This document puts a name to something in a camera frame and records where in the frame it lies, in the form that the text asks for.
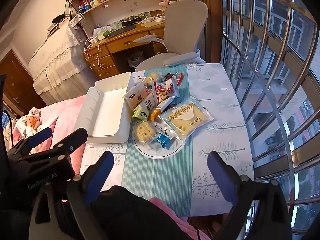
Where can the round puff in twisted wrap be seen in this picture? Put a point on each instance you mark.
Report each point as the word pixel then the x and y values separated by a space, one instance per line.
pixel 153 76

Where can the white script-print snack packet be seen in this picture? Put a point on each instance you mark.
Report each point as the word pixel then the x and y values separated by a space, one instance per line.
pixel 163 127

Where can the white packet with black print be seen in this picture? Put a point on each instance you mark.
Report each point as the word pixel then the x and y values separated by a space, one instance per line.
pixel 148 104

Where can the row of books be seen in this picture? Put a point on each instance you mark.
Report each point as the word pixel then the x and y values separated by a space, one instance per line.
pixel 87 2

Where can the wooden desk with drawers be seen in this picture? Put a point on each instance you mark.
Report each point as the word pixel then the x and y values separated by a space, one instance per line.
pixel 125 42

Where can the person's pink garment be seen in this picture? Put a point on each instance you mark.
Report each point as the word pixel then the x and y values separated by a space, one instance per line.
pixel 172 215

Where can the stack of books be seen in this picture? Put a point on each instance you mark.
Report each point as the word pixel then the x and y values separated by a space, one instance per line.
pixel 53 28

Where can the wooden door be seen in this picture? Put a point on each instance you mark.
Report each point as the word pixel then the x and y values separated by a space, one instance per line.
pixel 15 85

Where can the white plastic bag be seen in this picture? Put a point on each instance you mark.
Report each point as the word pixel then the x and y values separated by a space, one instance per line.
pixel 100 30

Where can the round rice cake clear packet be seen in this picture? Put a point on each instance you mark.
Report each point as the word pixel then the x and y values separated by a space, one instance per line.
pixel 146 131

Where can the person's black garment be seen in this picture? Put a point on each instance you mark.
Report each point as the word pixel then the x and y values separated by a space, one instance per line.
pixel 130 212

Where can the green patterned board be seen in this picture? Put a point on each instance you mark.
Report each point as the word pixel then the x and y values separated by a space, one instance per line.
pixel 127 20

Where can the small green box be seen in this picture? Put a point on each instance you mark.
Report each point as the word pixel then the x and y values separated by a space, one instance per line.
pixel 105 34

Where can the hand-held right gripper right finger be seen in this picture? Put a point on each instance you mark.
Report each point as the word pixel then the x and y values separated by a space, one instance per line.
pixel 222 177

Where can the plush toy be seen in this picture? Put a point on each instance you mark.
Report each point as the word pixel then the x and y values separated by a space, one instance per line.
pixel 30 123

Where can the white plastic tray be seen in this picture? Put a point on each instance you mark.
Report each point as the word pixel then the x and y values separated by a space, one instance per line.
pixel 105 112

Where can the metal window grille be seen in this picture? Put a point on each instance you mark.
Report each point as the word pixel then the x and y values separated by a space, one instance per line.
pixel 276 112

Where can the white lace cover cloth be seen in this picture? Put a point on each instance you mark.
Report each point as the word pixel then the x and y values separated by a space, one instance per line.
pixel 57 62

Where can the small green snack packet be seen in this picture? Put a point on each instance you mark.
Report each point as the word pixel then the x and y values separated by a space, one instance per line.
pixel 141 114

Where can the small blue snack packet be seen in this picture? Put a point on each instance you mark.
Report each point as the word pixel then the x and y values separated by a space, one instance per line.
pixel 162 140

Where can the dark keyboard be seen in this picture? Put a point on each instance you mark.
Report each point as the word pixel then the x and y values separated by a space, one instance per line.
pixel 122 30

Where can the white plate with leaf rim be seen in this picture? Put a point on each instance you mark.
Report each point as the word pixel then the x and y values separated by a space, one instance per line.
pixel 155 152

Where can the patterned fabric bag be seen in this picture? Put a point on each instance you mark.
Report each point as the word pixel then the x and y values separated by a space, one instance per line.
pixel 76 20

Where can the small red and clear packet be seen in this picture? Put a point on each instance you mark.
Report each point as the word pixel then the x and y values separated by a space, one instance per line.
pixel 180 79

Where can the grey office chair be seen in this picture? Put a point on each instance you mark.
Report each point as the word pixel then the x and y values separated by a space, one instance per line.
pixel 185 25

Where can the red and white picture packet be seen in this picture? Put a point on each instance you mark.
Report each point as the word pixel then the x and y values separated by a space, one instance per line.
pixel 172 85

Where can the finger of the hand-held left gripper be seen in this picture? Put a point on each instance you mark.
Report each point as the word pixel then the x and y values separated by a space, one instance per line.
pixel 72 140
pixel 40 135

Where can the white red-edged biscuit packet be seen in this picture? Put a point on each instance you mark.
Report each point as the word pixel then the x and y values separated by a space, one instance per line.
pixel 161 91

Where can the teal striped table runner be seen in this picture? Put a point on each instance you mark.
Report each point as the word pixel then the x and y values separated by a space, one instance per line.
pixel 155 180

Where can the clear packet of square biscuits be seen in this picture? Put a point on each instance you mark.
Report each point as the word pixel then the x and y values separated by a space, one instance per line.
pixel 186 121

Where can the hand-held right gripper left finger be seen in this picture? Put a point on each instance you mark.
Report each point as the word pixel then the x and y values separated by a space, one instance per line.
pixel 100 172

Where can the crumpled plastic bag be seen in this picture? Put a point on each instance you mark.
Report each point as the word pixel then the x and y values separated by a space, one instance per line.
pixel 135 60

